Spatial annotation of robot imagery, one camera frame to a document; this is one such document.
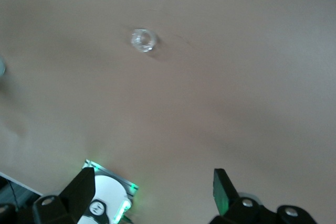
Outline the brown table cover sheet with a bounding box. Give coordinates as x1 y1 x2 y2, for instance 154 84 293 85
0 0 336 224

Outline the small clear glass cup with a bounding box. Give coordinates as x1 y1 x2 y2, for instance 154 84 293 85
130 28 159 54

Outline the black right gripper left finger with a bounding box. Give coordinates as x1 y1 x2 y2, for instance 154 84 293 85
32 167 96 224

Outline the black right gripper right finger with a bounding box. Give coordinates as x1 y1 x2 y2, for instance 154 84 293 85
209 168 266 224

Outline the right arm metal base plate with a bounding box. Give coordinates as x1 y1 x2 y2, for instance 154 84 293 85
81 158 139 223

